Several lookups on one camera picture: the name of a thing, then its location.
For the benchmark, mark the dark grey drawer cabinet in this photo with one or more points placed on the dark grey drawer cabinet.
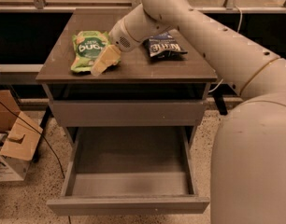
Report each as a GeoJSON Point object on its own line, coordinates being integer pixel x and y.
{"type": "Point", "coordinates": [136, 78]}

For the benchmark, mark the open middle drawer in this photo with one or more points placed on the open middle drawer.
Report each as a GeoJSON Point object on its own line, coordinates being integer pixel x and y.
{"type": "Point", "coordinates": [129, 171]}

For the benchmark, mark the blue kettle chip bag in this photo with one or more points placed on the blue kettle chip bag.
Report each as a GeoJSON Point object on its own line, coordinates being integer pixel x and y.
{"type": "Point", "coordinates": [163, 46]}

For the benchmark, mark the green rice chip bag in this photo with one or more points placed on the green rice chip bag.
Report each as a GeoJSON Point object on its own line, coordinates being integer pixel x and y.
{"type": "Point", "coordinates": [87, 46]}

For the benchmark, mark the open cardboard box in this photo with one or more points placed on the open cardboard box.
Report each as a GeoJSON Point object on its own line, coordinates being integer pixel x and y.
{"type": "Point", "coordinates": [19, 137]}

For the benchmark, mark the closed top drawer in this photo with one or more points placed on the closed top drawer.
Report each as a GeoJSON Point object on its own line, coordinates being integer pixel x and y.
{"type": "Point", "coordinates": [134, 113]}

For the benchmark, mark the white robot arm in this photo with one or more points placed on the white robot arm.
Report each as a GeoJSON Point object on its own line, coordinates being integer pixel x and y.
{"type": "Point", "coordinates": [248, 161]}

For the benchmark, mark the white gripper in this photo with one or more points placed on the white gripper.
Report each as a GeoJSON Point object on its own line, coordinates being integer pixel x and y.
{"type": "Point", "coordinates": [121, 36]}

